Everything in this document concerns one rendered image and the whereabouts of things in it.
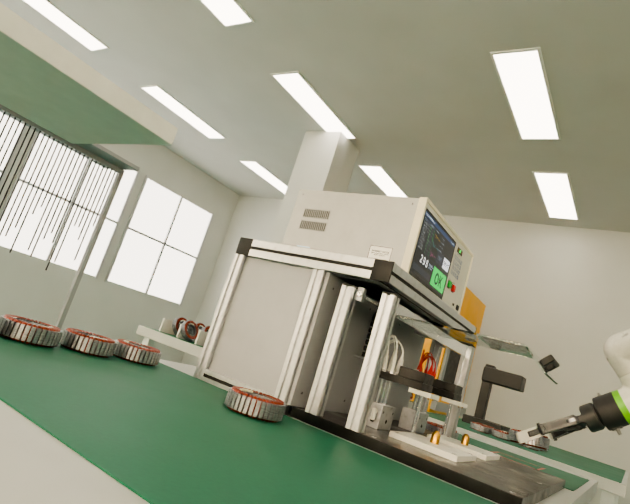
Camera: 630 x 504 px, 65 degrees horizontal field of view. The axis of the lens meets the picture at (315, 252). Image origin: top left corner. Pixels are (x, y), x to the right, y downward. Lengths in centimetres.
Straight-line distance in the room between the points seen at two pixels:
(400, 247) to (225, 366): 51
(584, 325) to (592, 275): 61
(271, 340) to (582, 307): 571
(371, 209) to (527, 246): 572
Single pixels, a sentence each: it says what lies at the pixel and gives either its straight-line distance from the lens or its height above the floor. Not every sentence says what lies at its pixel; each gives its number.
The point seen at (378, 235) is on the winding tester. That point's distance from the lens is 123.
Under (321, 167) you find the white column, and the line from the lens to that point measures 556.
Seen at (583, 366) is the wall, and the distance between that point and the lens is 651.
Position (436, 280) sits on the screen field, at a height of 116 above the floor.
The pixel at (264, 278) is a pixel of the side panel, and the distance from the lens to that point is 121.
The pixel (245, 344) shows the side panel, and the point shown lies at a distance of 120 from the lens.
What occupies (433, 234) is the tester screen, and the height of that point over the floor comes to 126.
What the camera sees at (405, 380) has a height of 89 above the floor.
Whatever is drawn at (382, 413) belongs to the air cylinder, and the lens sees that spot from 119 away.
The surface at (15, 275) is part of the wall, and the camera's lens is 747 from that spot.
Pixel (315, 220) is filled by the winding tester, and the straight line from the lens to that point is 134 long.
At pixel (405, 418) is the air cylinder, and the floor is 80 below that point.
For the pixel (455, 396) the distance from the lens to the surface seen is 140.
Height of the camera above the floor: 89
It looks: 11 degrees up
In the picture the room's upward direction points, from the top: 17 degrees clockwise
